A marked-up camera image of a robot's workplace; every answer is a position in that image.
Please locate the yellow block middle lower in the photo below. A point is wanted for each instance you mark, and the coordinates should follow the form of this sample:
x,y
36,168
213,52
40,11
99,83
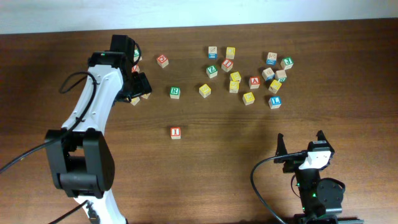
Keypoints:
x,y
234,86

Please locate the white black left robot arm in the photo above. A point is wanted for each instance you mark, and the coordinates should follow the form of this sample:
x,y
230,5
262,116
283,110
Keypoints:
x,y
79,157

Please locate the green letter J block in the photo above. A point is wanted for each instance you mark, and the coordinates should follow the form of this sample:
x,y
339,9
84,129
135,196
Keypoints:
x,y
287,63

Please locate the green letter R block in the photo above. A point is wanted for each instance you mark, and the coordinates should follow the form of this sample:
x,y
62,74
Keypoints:
x,y
175,92

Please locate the blue letter L block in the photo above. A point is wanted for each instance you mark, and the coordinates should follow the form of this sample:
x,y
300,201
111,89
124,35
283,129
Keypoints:
x,y
275,102

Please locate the yellow block left lower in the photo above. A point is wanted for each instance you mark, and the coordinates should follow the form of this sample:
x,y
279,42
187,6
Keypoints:
x,y
134,101

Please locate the wooden block green edge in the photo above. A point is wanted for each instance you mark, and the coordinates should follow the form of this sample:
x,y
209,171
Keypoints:
x,y
280,76

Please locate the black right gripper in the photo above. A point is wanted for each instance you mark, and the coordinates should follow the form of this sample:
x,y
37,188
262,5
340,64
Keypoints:
x,y
293,163

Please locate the red letter C block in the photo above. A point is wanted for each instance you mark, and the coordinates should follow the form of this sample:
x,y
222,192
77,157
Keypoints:
x,y
162,61

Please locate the yellow block tilted right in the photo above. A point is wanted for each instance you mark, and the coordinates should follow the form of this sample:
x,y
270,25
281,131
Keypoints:
x,y
275,86

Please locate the red letter A block left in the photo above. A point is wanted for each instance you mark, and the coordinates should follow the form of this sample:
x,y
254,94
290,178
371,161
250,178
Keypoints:
x,y
135,68

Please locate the yellow block middle upper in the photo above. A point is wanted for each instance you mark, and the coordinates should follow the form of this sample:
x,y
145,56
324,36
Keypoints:
x,y
235,76

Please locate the wooden block blue side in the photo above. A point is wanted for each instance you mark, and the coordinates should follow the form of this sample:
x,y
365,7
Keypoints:
x,y
212,52

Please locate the yellow block lower right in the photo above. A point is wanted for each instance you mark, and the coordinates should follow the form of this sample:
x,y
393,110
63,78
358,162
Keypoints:
x,y
248,98

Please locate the red letter A block right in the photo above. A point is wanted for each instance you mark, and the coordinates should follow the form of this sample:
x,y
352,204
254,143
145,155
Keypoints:
x,y
254,82

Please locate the red letter i block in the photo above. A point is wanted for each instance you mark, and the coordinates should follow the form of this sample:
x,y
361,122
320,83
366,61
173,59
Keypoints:
x,y
175,132
227,65

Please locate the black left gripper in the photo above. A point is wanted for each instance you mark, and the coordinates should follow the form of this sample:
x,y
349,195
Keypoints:
x,y
142,86

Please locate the yellow block top centre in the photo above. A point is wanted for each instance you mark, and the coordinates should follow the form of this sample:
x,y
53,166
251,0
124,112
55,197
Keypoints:
x,y
230,53

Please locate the wooden block blue edge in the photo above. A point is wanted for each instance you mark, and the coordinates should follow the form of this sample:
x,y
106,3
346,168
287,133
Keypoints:
x,y
268,74

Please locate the green letter L block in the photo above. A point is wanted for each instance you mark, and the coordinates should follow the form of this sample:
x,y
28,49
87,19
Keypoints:
x,y
137,55

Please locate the yellow block left upper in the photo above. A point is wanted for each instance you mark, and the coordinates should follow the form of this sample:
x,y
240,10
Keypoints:
x,y
146,96

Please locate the wooden block blue bottom right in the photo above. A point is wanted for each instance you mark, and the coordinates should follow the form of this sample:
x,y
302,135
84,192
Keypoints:
x,y
271,58

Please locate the green letter Z block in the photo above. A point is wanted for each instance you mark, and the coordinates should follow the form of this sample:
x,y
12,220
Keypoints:
x,y
211,71

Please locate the red letter a block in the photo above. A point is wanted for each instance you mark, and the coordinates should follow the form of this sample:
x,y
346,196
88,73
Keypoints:
x,y
254,82
135,68

